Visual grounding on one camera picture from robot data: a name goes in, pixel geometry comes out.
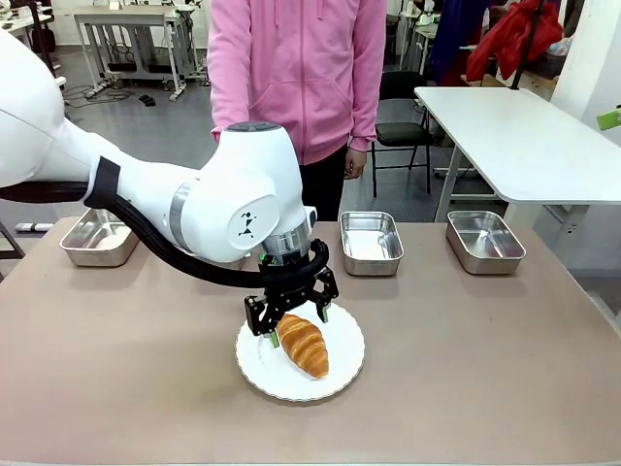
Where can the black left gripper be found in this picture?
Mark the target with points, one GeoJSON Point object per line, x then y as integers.
{"type": "Point", "coordinates": [291, 284]}

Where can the golden croissant bread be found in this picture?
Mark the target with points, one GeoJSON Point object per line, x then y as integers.
{"type": "Point", "coordinates": [305, 347]}

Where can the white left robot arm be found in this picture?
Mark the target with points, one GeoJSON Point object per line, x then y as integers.
{"type": "Point", "coordinates": [233, 194]}

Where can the steel rectangular container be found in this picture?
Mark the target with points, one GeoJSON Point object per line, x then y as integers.
{"type": "Point", "coordinates": [99, 240]}
{"type": "Point", "coordinates": [485, 240]}
{"type": "Point", "coordinates": [371, 242]}

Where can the person's left hand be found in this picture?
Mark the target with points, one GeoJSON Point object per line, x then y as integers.
{"type": "Point", "coordinates": [354, 164]}

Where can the white round plate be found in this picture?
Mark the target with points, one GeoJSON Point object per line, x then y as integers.
{"type": "Point", "coordinates": [262, 374]}

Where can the large white side table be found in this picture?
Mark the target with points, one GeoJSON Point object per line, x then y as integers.
{"type": "Point", "coordinates": [524, 141]}

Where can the black slanted pole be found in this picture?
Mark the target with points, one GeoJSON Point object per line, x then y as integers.
{"type": "Point", "coordinates": [526, 43]}

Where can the black trousers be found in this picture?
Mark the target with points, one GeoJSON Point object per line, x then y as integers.
{"type": "Point", "coordinates": [325, 189]}

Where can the red jacket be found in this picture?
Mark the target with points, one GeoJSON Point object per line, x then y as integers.
{"type": "Point", "coordinates": [514, 34]}

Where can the dark blue garment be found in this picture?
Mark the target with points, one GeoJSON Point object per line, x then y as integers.
{"type": "Point", "coordinates": [451, 43]}

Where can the black folding chair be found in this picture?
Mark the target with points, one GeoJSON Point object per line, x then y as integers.
{"type": "Point", "coordinates": [402, 133]}

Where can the pink zip hoodie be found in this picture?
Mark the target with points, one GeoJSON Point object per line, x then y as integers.
{"type": "Point", "coordinates": [301, 63]}

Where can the black foot pedal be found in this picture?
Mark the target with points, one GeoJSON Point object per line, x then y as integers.
{"type": "Point", "coordinates": [147, 99]}

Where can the white floor power strip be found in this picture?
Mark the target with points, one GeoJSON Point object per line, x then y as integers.
{"type": "Point", "coordinates": [34, 226]}
{"type": "Point", "coordinates": [97, 88]}

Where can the small white table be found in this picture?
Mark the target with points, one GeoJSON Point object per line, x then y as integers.
{"type": "Point", "coordinates": [61, 81]}

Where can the grey background workbench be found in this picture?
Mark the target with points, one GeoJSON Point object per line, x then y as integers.
{"type": "Point", "coordinates": [126, 19]}

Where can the black upright stand pole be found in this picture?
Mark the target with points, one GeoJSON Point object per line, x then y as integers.
{"type": "Point", "coordinates": [44, 39]}

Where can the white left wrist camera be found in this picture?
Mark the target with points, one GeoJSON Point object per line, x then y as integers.
{"type": "Point", "coordinates": [311, 216]}

